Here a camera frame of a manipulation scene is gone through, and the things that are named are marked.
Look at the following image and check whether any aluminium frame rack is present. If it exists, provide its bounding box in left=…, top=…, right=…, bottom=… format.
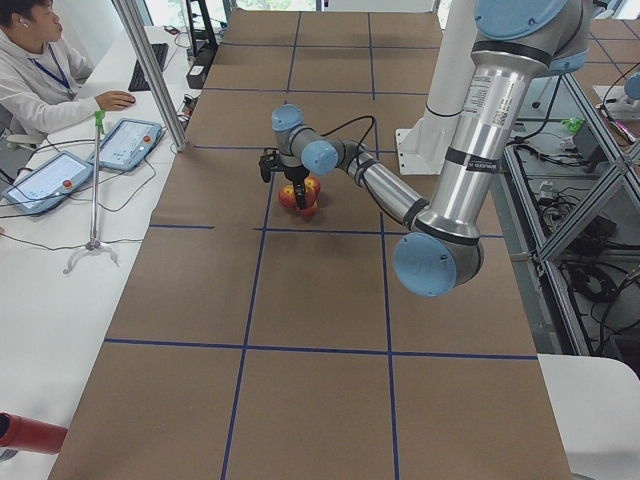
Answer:
left=500, top=75, right=639, bottom=356

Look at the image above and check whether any black box on table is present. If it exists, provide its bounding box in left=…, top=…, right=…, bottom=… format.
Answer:
left=186, top=45, right=218, bottom=90

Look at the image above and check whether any person in white hoodie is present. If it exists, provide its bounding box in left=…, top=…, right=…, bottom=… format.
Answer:
left=0, top=0, right=137, bottom=136

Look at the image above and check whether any left red-yellow apple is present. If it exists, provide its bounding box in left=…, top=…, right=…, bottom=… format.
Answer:
left=278, top=184, right=297, bottom=209

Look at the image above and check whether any far blue teach pendant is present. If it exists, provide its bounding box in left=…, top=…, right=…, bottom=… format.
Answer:
left=99, top=118, right=163, bottom=172

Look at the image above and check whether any red cylinder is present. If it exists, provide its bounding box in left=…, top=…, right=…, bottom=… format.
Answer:
left=1, top=412, right=68, bottom=454

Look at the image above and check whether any near blue teach pendant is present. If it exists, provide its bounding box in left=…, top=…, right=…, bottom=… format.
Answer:
left=1, top=151, right=93, bottom=215

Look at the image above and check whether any brown paper table cover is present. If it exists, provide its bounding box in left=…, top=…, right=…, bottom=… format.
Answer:
left=51, top=12, right=572, bottom=479

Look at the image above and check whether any blue teach pendant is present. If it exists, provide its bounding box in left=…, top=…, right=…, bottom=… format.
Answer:
left=99, top=118, right=163, bottom=172
left=1, top=151, right=93, bottom=215

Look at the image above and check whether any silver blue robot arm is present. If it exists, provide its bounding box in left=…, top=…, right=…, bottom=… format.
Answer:
left=271, top=1, right=593, bottom=297

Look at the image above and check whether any person's hand on mouse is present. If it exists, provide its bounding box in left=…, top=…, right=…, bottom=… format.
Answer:
left=95, top=91, right=136, bottom=111

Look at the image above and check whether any right red-yellow apple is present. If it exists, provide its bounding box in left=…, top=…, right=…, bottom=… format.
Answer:
left=298, top=202, right=318, bottom=218

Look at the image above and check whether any aluminium frame pillar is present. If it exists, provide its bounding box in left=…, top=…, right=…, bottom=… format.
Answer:
left=113, top=0, right=186, bottom=152

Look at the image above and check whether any black keyboard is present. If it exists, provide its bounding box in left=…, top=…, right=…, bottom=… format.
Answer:
left=128, top=42, right=170, bottom=93

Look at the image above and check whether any lone red-yellow apple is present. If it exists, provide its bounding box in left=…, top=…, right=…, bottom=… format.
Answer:
left=304, top=176, right=321, bottom=195

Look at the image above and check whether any metal stand with green clip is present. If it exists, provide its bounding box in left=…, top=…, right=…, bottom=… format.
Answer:
left=63, top=110, right=119, bottom=275

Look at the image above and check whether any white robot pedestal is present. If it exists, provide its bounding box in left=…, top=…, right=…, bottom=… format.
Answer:
left=396, top=0, right=478, bottom=175

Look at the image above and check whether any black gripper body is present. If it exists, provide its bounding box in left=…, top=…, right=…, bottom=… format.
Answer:
left=283, top=165, right=306, bottom=185

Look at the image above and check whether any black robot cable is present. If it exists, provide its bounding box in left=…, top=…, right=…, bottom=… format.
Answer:
left=319, top=115, right=377, bottom=156

